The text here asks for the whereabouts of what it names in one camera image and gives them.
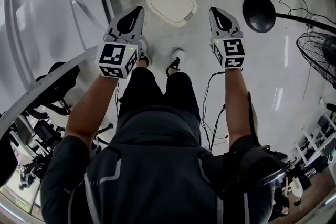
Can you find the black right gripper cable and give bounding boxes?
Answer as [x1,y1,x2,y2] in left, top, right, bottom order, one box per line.
[200,70,228,153]

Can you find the person's right forearm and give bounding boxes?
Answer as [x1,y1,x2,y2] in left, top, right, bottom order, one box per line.
[224,67,255,145]

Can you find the person's left black shoe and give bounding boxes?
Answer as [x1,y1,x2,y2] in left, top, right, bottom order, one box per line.
[137,38,152,67]

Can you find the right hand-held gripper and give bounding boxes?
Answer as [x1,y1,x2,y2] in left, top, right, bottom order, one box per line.
[208,6,246,69]

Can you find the person's right black shoe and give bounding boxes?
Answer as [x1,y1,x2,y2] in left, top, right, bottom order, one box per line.
[165,48,186,77]

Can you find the person's left forearm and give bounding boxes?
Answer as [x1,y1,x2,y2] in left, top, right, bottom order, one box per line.
[64,67,135,143]

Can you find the person's black shoe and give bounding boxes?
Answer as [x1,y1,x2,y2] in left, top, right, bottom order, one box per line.
[165,48,186,77]
[137,38,152,67]

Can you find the person's dark shirt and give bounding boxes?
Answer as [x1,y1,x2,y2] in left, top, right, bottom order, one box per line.
[40,106,276,224]

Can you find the white metal frame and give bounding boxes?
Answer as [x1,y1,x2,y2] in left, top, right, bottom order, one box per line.
[0,0,116,140]

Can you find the person's black shorts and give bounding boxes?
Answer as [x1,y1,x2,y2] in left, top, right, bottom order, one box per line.
[118,67,202,124]

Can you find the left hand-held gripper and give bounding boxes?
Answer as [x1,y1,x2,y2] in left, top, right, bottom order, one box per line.
[98,5,145,79]

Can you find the white shelf rack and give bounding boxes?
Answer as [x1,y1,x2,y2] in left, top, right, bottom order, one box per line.
[293,112,336,167]

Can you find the black standing fan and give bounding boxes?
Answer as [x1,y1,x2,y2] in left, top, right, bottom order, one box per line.
[242,0,336,88]

